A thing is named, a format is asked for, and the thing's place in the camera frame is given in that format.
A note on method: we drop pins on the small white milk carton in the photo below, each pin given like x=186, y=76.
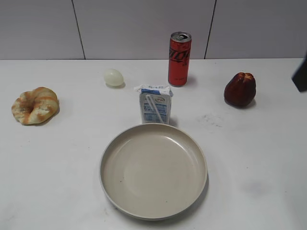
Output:
x=155, y=103

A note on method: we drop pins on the dark red wax apple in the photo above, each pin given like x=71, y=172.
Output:
x=240, y=90

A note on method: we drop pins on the white peeled egg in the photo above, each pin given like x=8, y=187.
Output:
x=113, y=77

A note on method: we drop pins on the beige round plate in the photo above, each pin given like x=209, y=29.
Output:
x=153, y=171

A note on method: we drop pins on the swirled bagel bread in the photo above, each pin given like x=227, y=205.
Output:
x=36, y=106

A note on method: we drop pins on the red soda can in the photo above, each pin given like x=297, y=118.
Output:
x=179, y=54

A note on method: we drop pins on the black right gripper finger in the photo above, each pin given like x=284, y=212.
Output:
x=300, y=77

